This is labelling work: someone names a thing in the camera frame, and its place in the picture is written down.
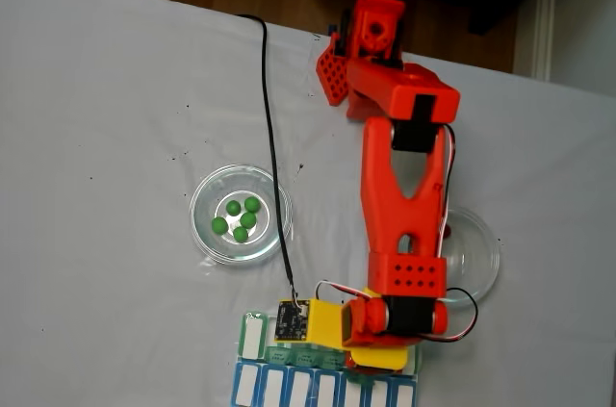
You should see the white gripper servo wire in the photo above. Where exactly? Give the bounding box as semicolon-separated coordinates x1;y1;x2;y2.
314;280;370;306

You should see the camera board on yellow mount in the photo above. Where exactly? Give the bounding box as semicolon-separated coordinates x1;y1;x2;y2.
273;298;348;348

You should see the white door trim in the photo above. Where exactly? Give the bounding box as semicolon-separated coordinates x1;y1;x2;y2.
528;0;560;84

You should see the weekly pill organizer box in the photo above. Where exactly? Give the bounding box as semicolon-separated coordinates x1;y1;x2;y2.
229;311;424;407

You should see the black camera cable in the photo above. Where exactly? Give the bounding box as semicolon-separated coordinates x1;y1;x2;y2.
237;13;300;305

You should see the clear glass bowl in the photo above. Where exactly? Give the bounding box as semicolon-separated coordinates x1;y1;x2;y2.
438;207;501;311
189;164;294;267

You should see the white table cloth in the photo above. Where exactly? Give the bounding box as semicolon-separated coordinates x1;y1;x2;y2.
0;0;616;407

